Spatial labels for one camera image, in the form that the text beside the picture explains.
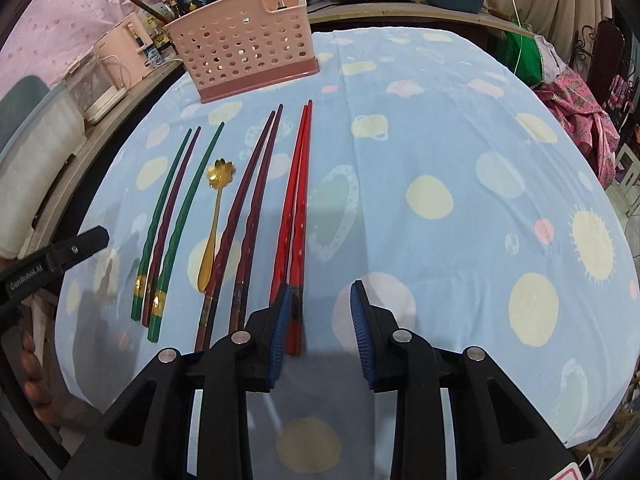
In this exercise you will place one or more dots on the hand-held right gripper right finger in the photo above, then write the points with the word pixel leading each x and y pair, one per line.
pixel 361 330

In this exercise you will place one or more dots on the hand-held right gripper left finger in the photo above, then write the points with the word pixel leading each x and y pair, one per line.
pixel 281 330

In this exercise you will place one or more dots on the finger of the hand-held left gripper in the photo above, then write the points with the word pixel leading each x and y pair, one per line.
pixel 85 245

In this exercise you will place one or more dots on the green chopstick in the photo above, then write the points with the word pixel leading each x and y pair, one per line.
pixel 185 230
pixel 162 220

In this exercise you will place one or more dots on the thin purple chopstick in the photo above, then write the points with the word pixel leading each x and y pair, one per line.
pixel 172 210

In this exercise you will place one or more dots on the dark red chopstick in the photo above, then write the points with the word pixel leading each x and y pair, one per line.
pixel 235 230
pixel 257 220

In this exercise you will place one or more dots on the bright red chopstick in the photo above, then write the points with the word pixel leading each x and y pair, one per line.
pixel 301 220
pixel 289 210

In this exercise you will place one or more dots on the gold flower spoon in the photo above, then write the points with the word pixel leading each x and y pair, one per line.
pixel 219 174

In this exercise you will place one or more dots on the pink perforated utensil basket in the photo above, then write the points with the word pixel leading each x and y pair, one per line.
pixel 240 55

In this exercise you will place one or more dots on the person's left hand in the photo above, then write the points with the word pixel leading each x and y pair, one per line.
pixel 32 380

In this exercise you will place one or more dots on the blue planet print tablecloth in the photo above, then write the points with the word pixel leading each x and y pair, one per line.
pixel 425 260

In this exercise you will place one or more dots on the storage box with teal lid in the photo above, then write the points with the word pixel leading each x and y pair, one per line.
pixel 35 135

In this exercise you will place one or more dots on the pink electric kettle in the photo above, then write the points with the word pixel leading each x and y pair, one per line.
pixel 120 55

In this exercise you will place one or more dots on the pink dotted curtain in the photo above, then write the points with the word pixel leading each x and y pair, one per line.
pixel 60 5

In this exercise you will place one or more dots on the brown wooden stick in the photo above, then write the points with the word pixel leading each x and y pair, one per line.
pixel 147 10

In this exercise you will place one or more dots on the pink floral cloth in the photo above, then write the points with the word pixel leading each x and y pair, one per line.
pixel 575 115

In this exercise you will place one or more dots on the green cloth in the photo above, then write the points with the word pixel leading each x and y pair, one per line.
pixel 522 60

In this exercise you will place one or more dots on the wooden side counter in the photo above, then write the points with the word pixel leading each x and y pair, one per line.
pixel 400 10

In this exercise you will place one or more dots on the dark wooden chair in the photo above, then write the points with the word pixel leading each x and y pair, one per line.
pixel 607 60

